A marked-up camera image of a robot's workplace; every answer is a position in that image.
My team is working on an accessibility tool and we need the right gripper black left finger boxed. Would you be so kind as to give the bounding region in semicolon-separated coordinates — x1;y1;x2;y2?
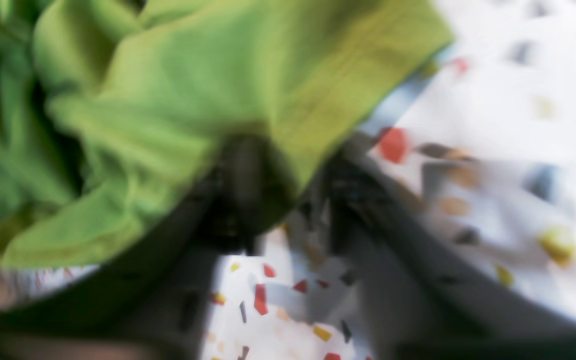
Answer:
0;136;269;360

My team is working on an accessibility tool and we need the terrazzo pattern tablecloth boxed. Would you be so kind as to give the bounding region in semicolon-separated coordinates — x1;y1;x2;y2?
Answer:
0;0;576;360

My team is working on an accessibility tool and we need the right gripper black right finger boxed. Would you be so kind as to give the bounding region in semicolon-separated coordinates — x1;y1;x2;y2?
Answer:
323;145;576;360

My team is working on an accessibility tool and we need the green t-shirt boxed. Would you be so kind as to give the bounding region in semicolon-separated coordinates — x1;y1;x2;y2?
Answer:
0;0;453;268

